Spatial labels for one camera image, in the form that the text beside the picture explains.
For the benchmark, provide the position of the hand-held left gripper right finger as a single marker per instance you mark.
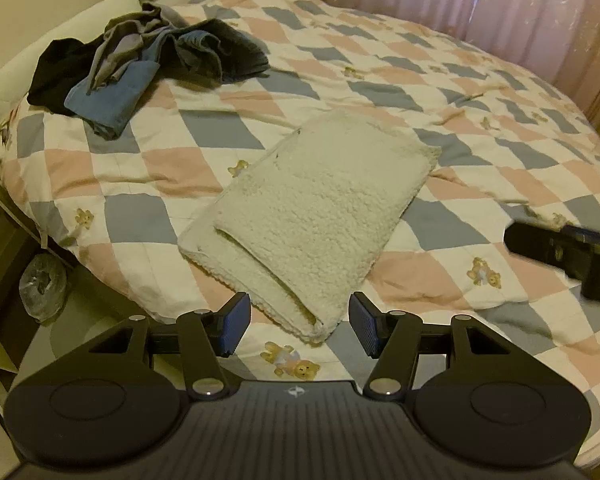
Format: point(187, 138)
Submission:
point(364, 322)

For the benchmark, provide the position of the dark blue denim garment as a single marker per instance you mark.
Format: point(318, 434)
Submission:
point(220, 47)

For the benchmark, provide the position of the pink curtain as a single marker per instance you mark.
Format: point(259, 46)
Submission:
point(480, 5)

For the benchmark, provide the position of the grey hoodie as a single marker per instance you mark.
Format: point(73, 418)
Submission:
point(125, 40)

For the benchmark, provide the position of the bed with checkered quilt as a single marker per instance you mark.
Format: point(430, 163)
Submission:
point(430, 125)

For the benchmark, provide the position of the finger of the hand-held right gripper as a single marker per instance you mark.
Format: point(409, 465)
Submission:
point(530, 242)

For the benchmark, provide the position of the black garment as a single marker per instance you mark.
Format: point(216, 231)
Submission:
point(55, 75)

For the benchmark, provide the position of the clear plastic bag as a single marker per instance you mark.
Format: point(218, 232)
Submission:
point(42, 287)

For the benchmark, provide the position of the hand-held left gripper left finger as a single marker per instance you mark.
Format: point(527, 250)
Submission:
point(235, 322)

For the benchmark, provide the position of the white bolster pillow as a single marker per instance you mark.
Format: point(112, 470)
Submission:
point(25, 45)

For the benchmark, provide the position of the blue jeans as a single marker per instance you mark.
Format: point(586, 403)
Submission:
point(112, 97)

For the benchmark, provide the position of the cream fleece garment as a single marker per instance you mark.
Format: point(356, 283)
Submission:
point(310, 210)

